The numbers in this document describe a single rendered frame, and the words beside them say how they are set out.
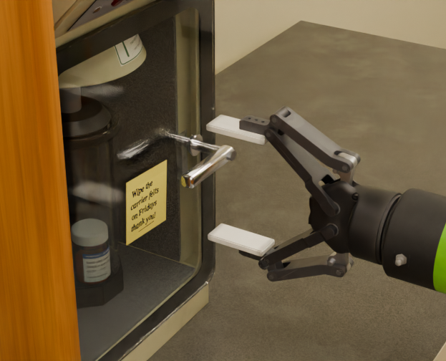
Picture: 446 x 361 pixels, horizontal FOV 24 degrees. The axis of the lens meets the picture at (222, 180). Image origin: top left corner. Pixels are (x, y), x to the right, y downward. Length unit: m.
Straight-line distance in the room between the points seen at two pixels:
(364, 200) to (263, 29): 1.28
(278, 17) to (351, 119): 0.51
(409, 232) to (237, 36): 1.24
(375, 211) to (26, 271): 0.34
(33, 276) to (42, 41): 0.22
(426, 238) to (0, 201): 0.40
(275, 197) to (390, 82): 0.52
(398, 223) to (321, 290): 0.42
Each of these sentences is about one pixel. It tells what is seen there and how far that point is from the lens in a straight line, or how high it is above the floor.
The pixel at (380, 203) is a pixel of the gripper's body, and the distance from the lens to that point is 1.04.
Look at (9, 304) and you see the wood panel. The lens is 0.97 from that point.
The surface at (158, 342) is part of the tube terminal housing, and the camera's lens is 1.31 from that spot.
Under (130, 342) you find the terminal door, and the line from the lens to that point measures 1.22.
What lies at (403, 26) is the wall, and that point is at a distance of 3.11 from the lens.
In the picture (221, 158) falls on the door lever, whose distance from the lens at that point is 1.17.
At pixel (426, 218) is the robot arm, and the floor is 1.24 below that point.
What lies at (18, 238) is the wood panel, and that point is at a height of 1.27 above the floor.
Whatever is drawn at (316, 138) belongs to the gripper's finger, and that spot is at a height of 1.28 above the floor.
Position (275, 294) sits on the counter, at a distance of 1.41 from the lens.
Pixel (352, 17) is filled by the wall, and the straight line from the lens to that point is 2.74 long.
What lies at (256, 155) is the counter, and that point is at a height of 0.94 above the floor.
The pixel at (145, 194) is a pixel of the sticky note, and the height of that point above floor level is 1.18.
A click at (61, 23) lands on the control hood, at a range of 0.91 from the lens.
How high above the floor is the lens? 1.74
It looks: 28 degrees down
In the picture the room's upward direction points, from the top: straight up
